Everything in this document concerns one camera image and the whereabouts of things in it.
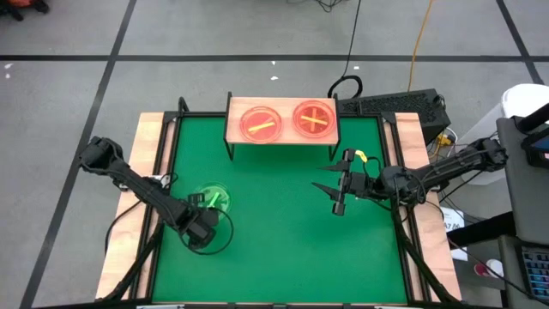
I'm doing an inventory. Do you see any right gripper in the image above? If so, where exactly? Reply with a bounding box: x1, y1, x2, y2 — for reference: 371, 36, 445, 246
311, 148, 383, 217

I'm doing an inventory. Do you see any transparent green plastic plate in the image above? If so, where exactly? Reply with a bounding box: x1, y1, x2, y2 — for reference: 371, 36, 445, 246
192, 182, 232, 215

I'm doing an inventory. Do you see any transparent orange plastic plate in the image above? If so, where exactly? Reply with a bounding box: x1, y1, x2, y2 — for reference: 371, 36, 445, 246
292, 100, 337, 139
238, 106, 284, 144

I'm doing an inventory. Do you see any transparent pink plastic plate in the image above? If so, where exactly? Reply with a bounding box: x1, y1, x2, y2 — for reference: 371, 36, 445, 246
238, 106, 284, 144

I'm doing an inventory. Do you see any green table mat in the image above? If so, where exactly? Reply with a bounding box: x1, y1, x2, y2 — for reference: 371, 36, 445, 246
152, 115, 408, 304

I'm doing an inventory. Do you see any black computer case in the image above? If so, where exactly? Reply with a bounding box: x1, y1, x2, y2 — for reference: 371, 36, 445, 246
337, 88, 452, 146

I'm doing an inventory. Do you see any white paper sheet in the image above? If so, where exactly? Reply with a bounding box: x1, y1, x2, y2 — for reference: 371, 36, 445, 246
439, 205, 469, 262

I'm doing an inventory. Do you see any red and white round object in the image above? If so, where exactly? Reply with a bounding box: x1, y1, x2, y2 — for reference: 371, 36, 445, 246
474, 258, 506, 279

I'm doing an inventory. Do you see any dark grey cart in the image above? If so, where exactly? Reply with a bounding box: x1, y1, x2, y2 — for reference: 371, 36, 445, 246
496, 115, 549, 246

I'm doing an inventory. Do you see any white plastic bin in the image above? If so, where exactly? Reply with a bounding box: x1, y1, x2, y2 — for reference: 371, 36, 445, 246
458, 82, 549, 186

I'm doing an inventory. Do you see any backlit keyboard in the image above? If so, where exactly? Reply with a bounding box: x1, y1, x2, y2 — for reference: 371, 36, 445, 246
520, 245, 549, 301

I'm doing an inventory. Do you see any orange shop vacuum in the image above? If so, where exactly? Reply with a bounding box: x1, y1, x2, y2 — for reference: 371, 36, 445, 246
0, 0, 51, 21

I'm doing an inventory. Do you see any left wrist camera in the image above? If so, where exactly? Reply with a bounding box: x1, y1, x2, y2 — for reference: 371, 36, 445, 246
187, 222, 218, 251

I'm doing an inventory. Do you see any wooden shelf with black frame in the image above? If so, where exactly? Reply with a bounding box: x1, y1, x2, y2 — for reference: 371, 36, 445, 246
222, 90, 343, 163

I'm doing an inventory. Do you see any black cable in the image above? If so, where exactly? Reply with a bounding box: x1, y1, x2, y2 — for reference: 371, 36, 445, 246
327, 0, 365, 100

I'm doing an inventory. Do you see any yellow cable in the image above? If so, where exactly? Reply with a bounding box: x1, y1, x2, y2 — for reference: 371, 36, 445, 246
406, 0, 437, 93

